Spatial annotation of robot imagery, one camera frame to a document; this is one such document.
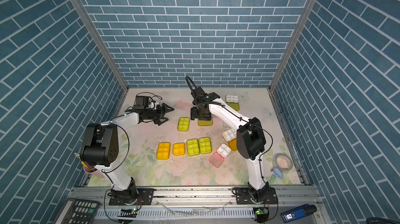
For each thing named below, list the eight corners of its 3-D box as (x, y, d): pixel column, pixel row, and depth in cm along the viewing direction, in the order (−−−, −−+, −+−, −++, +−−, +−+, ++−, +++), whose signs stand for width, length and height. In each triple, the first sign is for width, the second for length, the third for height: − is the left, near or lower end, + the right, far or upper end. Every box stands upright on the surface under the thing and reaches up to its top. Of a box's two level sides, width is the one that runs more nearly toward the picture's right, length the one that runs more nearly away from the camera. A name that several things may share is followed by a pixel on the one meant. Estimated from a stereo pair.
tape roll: (273, 171, 84) (276, 169, 81) (269, 155, 90) (272, 153, 87) (291, 171, 84) (295, 169, 81) (286, 156, 90) (289, 153, 87)
